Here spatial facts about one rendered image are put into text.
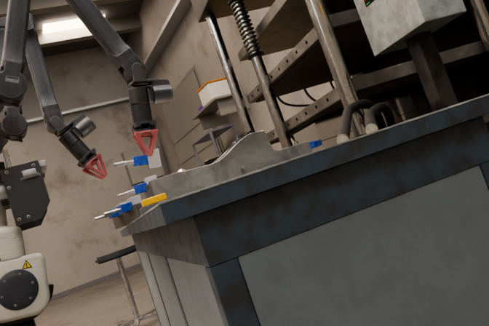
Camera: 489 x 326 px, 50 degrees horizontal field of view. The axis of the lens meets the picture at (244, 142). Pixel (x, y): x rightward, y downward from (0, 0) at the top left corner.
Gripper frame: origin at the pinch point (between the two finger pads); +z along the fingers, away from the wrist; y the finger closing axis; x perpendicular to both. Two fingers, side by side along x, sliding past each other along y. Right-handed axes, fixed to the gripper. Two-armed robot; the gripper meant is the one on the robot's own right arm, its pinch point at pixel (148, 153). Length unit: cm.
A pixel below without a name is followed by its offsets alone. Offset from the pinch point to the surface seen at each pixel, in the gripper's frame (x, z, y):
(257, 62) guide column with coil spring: -70, -38, 86
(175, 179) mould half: -5.6, 8.8, -6.9
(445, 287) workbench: -42, 36, -71
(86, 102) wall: -8, -174, 1074
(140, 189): 3.0, 10.3, 10.1
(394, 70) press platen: -96, -16, 13
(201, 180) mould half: -12.7, 10.5, -7.2
